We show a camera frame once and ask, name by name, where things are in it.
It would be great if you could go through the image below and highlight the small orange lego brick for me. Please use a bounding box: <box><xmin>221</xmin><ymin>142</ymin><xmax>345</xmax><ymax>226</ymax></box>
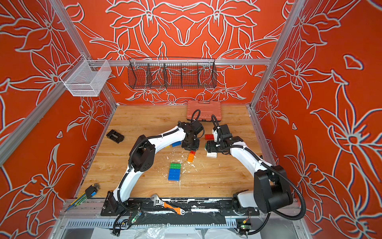
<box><xmin>187</xmin><ymin>153</ymin><xmax>195</xmax><ymax>162</ymax></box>

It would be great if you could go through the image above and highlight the green lego brick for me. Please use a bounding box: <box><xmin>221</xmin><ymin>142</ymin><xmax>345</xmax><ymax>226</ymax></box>
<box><xmin>170</xmin><ymin>163</ymin><xmax>182</xmax><ymax>169</ymax></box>

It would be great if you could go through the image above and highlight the blue lego brick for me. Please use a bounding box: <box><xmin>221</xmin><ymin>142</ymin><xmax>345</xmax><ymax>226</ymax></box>
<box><xmin>171</xmin><ymin>141</ymin><xmax>182</xmax><ymax>147</ymax></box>
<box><xmin>169</xmin><ymin>168</ymin><xmax>180</xmax><ymax>175</ymax></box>
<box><xmin>168</xmin><ymin>174</ymin><xmax>180</xmax><ymax>181</ymax></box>

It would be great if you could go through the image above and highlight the wide red lego brick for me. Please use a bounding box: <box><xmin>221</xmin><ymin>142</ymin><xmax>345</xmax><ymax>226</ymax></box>
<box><xmin>205</xmin><ymin>134</ymin><xmax>214</xmax><ymax>140</ymax></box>

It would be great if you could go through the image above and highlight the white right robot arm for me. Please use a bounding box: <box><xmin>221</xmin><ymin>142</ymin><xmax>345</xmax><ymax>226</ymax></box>
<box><xmin>205</xmin><ymin>136</ymin><xmax>293</xmax><ymax>213</ymax></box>

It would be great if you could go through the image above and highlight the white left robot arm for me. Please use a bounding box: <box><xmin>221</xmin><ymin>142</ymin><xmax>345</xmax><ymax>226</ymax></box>
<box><xmin>101</xmin><ymin>120</ymin><xmax>204</xmax><ymax>216</ymax></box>

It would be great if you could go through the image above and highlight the blue lego brick back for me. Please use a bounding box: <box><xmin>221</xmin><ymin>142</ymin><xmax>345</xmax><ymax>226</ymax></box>
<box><xmin>171</xmin><ymin>141</ymin><xmax>182</xmax><ymax>147</ymax></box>

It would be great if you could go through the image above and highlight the white lego brick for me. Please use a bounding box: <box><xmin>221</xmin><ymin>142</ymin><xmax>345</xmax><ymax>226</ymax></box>
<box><xmin>207</xmin><ymin>152</ymin><xmax>217</xmax><ymax>158</ymax></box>

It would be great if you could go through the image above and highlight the salmon red tool case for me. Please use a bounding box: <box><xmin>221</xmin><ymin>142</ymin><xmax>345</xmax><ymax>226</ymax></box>
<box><xmin>187</xmin><ymin>100</ymin><xmax>222</xmax><ymax>121</ymax></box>

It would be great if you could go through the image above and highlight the hex key set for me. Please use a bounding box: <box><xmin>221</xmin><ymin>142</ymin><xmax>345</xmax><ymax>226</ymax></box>
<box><xmin>65</xmin><ymin>183</ymin><xmax>100</xmax><ymax>212</ymax></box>

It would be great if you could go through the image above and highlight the orange handled adjustable wrench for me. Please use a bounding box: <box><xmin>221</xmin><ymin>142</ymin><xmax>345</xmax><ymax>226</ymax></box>
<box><xmin>150</xmin><ymin>194</ymin><xmax>186</xmax><ymax>216</ymax></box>

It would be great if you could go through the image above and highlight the black wire wall basket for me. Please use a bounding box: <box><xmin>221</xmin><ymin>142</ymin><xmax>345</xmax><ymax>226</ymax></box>
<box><xmin>127</xmin><ymin>57</ymin><xmax>217</xmax><ymax>89</ymax></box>

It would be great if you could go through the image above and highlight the clear plastic wall bin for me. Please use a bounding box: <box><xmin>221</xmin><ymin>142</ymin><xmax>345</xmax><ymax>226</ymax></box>
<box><xmin>60</xmin><ymin>60</ymin><xmax>111</xmax><ymax>97</ymax></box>

